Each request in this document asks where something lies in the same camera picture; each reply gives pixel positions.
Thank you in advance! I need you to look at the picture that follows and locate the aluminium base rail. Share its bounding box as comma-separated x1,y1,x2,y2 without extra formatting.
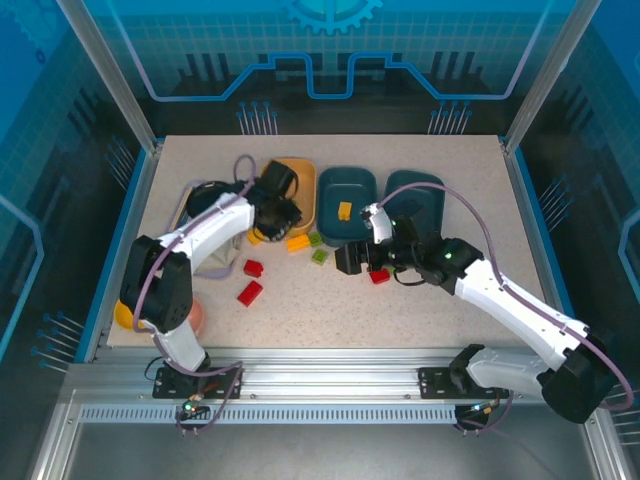
59,347,606,402

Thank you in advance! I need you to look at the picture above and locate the aluminium frame post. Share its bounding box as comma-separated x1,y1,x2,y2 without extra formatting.
54,0,164,154
502,0,604,154

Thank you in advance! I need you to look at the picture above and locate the blue table edge strip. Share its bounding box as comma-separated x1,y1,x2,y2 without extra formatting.
74,148,152,364
510,147,590,364

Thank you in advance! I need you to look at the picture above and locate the yellow plastic container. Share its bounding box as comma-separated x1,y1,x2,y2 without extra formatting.
258,157,318,239

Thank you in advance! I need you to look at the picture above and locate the lavender tray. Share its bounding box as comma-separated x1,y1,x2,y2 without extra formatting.
171,179,240,280

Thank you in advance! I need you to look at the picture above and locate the yellow bowl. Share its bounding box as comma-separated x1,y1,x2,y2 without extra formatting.
113,298,147,332

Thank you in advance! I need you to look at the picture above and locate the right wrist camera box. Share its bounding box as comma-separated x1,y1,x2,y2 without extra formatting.
360,202,397,247

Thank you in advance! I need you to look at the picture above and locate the pink bowl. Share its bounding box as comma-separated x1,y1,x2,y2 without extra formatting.
188,296,208,337

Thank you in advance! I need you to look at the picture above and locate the teal plastic container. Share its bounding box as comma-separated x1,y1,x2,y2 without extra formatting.
384,169,446,242
317,166,378,247

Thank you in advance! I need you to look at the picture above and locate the red long lego brick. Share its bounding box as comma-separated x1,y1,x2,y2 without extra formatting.
237,280,265,307

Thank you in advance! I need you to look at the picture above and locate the black bowl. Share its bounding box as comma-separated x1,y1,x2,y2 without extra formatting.
186,180,237,215

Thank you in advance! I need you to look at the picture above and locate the slotted metal strip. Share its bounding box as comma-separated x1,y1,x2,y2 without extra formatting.
77,405,464,425

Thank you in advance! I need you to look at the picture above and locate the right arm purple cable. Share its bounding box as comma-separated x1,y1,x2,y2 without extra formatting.
379,181,634,435

